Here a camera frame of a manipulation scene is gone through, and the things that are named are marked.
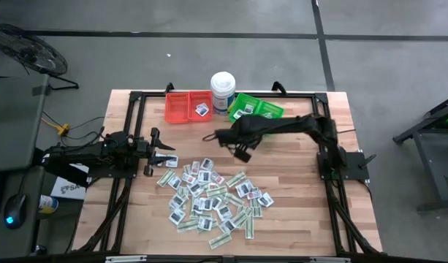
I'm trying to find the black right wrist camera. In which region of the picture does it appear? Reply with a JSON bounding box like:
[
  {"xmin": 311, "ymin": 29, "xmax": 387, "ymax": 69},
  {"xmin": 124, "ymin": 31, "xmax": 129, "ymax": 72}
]
[{"xmin": 233, "ymin": 145, "xmax": 252, "ymax": 164}]

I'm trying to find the white disinfecting wipes canister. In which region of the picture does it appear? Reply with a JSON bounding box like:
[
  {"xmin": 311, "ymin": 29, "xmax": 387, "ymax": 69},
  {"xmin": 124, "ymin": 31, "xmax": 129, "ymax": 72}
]
[{"xmin": 210, "ymin": 71, "xmax": 237, "ymax": 116}]

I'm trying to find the white blue yellow can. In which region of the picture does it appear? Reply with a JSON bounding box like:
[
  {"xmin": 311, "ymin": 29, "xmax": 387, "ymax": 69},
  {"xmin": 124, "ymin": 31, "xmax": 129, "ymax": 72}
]
[{"xmin": 37, "ymin": 194, "xmax": 59, "ymax": 215}]

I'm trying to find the black floor fan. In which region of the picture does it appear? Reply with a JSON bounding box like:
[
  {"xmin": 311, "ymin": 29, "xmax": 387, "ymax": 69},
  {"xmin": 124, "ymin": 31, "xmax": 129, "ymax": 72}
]
[{"xmin": 0, "ymin": 23, "xmax": 80, "ymax": 91}]

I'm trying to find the silver metal bracket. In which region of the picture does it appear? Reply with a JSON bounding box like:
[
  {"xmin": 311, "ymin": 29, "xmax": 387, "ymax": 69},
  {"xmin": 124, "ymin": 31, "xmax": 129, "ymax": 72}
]
[
  {"xmin": 105, "ymin": 254, "xmax": 148, "ymax": 263},
  {"xmin": 309, "ymin": 256, "xmax": 352, "ymax": 263}
]

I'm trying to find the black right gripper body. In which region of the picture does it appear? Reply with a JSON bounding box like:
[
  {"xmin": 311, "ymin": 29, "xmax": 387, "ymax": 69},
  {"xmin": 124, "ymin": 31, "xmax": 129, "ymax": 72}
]
[{"xmin": 215, "ymin": 115, "xmax": 268, "ymax": 151}]

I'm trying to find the grey metal cart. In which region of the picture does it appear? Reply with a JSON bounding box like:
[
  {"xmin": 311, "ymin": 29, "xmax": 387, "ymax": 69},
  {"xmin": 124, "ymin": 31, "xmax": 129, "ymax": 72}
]
[{"xmin": 391, "ymin": 93, "xmax": 448, "ymax": 213}]

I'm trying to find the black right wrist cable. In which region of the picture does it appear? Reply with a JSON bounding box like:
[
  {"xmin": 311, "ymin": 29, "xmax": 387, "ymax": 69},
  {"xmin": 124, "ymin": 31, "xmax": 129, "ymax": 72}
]
[{"xmin": 202, "ymin": 130, "xmax": 232, "ymax": 147}]

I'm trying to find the orange plastic mesh basket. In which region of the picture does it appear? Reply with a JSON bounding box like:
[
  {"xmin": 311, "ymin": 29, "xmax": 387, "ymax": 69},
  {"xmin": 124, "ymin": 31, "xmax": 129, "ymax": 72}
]
[
  {"xmin": 164, "ymin": 91, "xmax": 191, "ymax": 124},
  {"xmin": 188, "ymin": 91, "xmax": 214, "ymax": 123}
]

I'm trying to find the grey side desk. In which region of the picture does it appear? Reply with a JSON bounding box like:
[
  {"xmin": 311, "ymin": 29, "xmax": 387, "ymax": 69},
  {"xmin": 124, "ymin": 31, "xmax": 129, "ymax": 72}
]
[{"xmin": 0, "ymin": 75, "xmax": 51, "ymax": 259}]

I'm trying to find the black computer mouse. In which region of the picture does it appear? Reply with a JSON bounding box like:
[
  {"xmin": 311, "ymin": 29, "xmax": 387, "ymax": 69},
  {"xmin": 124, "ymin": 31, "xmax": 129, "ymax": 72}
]
[{"xmin": 3, "ymin": 192, "xmax": 29, "ymax": 230}]

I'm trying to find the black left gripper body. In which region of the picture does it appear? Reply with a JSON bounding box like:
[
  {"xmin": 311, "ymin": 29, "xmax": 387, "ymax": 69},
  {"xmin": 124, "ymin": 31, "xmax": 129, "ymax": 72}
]
[{"xmin": 134, "ymin": 126, "xmax": 162, "ymax": 167}]

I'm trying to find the yellow power cord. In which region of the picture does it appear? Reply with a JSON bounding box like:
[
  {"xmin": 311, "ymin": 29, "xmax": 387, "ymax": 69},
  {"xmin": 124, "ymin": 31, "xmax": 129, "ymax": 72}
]
[{"xmin": 42, "ymin": 115, "xmax": 72, "ymax": 137}]

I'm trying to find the black floor cable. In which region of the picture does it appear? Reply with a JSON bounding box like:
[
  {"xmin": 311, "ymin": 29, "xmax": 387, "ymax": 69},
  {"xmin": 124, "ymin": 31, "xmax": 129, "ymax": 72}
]
[{"xmin": 61, "ymin": 115, "xmax": 107, "ymax": 147}]

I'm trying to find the white printed cardboard box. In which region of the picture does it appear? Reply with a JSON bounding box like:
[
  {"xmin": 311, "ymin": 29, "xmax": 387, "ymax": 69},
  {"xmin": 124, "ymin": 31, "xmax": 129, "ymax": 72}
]
[{"xmin": 50, "ymin": 162, "xmax": 91, "ymax": 201}]

